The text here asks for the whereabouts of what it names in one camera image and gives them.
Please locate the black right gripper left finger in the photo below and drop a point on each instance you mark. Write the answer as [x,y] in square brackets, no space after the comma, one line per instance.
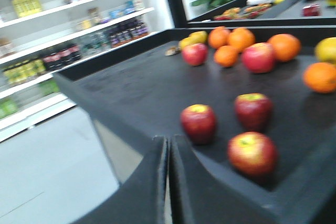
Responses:
[141,199]

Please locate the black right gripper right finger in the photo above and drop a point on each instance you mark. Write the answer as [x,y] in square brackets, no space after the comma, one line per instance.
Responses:
[201,192]

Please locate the dark red apple left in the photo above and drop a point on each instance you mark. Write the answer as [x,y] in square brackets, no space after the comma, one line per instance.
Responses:
[199,123]

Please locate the dark red apple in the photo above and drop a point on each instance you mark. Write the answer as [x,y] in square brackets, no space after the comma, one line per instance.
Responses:
[199,123]
[254,111]

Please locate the dark red apple middle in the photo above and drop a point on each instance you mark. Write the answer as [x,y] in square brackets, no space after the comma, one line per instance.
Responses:
[254,111]

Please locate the black wooden produce table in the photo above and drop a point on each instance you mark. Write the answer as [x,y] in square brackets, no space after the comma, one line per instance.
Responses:
[209,144]

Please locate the pink red apple left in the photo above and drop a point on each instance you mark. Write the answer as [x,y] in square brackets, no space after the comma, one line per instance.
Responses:
[195,54]

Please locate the pink red apple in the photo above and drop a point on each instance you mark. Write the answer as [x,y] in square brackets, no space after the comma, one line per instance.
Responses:
[259,58]
[195,54]

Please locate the small orange front left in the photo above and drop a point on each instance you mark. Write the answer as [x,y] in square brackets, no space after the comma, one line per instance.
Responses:
[226,56]

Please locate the brown mushroom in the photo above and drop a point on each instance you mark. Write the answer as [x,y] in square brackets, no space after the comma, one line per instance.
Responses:
[172,51]

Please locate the pink red apple centre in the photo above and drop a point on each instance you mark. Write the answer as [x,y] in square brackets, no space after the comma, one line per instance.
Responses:
[259,58]

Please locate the orange back left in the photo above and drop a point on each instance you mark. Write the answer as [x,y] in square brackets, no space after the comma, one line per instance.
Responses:
[218,37]

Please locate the orange front right inner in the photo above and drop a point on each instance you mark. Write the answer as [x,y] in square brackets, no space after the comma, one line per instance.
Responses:
[320,77]

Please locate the orange behind centre apple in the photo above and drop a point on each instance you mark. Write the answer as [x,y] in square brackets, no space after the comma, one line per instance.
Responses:
[286,46]

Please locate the yellow round citrus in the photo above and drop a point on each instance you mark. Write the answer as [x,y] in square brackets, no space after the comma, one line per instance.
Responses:
[325,50]

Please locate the white store shelf unit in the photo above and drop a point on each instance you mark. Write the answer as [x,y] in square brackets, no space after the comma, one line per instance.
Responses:
[41,37]

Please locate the back display tray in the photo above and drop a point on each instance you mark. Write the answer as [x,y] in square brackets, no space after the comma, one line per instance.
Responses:
[266,13]

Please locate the red bell pepper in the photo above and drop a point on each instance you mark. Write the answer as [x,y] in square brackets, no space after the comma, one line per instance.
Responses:
[311,10]

